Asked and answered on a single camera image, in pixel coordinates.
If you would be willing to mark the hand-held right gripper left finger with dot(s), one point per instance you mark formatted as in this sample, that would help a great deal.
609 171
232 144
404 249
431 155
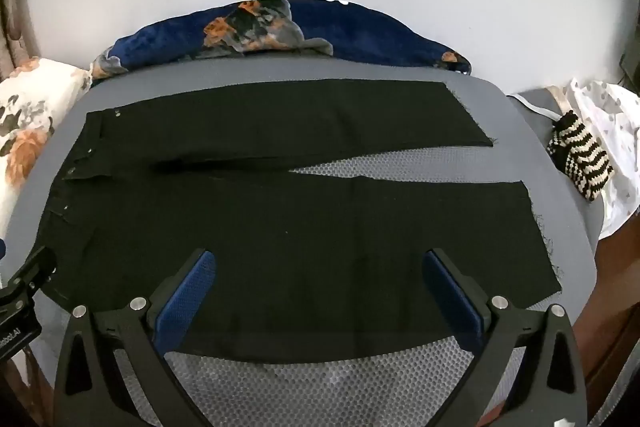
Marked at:
197 279

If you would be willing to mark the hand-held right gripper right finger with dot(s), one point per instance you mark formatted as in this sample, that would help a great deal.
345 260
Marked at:
445 279

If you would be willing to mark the black pants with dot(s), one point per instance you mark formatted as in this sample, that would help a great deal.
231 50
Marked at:
300 252

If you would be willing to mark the grey mesh mattress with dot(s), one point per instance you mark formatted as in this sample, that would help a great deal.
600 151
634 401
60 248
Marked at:
500 147

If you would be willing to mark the black and cream striped knit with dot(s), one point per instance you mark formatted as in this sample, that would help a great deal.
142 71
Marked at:
580 157

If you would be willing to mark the grey cloth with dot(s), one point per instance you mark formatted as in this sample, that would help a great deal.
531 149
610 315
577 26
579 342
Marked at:
535 104

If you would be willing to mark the white floral pillow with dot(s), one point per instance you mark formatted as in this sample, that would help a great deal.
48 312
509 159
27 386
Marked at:
35 107

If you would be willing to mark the white patterned cloth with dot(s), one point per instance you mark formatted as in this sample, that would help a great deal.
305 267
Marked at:
620 117

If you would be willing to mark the blue floral blanket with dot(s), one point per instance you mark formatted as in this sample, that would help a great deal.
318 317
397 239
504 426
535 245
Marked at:
360 32

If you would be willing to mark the brown wooden bed frame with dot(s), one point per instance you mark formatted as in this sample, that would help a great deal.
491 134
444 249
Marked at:
615 287

